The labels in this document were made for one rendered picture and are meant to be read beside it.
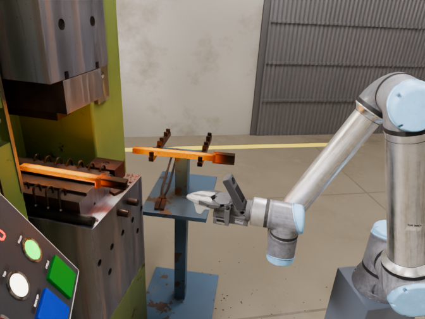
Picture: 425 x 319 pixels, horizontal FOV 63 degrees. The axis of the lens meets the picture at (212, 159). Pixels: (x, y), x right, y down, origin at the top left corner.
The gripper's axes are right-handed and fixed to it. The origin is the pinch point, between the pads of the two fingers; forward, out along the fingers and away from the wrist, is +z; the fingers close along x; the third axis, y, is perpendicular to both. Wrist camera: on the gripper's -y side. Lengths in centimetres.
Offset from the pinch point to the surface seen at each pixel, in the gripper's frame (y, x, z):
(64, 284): -0.5, -45.5, 15.4
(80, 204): 2.9, -11.9, 32.9
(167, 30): -22, 282, 110
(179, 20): -33, 287, 98
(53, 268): -4.1, -45.2, 17.8
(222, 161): 4.0, 36.9, -3.2
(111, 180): -1.4, -1.3, 27.4
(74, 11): -54, -4, 33
